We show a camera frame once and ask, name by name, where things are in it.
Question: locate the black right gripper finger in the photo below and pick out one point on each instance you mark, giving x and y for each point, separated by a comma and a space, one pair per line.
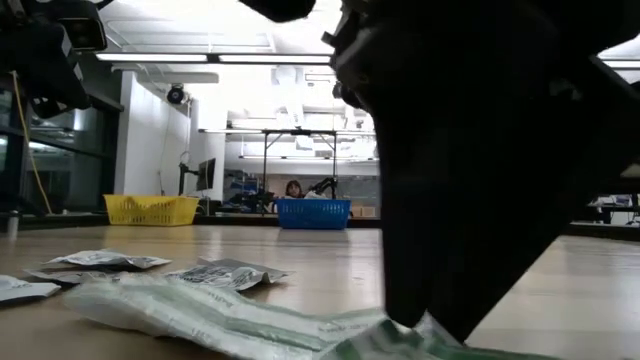
490, 260
407, 240

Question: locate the brown cardboard box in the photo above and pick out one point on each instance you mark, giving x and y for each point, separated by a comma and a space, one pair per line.
363, 211

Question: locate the blue plastic basket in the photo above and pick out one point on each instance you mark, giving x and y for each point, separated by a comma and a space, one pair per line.
313, 215

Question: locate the person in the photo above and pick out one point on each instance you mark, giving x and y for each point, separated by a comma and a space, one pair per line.
294, 189

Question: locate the small grey cylinder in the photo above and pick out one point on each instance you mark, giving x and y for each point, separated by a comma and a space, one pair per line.
12, 224

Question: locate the yellow plastic basket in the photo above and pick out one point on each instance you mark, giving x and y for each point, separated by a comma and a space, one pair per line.
152, 210

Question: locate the black glass partition frame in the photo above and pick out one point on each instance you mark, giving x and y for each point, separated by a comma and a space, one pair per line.
100, 150

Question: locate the long ceiling light rail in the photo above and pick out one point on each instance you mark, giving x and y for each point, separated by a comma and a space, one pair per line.
150, 57

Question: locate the black hanging dome camera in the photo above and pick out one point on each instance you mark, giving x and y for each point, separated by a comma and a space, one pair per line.
175, 94

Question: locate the black metal rig frame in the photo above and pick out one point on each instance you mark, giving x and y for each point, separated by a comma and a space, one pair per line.
300, 150

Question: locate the black wall monitor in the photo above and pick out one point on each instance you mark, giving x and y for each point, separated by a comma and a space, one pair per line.
206, 173

